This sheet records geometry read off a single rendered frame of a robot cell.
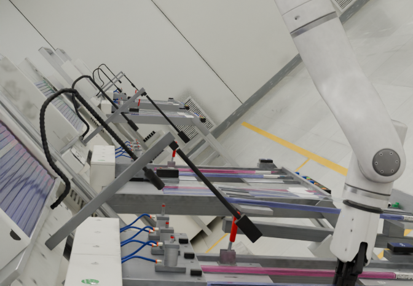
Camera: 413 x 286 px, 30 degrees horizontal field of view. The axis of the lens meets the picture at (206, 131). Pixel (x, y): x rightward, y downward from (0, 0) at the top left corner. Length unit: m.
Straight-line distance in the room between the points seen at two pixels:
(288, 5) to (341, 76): 0.16
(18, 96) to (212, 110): 6.71
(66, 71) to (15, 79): 3.55
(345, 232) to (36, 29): 7.75
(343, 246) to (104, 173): 1.26
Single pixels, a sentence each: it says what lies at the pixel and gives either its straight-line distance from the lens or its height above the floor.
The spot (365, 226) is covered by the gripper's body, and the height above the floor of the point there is 0.98.
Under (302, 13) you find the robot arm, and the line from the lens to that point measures 1.37.
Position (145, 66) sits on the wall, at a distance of 8.94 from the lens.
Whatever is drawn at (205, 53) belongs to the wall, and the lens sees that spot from 9.00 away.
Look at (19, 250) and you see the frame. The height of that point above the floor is 1.39.
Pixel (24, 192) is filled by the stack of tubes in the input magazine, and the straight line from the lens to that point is 1.22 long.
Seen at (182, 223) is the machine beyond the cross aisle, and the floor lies 0.20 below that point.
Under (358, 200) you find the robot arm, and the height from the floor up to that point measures 1.02.
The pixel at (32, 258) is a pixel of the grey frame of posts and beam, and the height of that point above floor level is 1.36.
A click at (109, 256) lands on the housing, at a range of 1.25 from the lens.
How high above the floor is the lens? 1.49
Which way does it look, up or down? 9 degrees down
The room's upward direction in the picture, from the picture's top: 42 degrees counter-clockwise
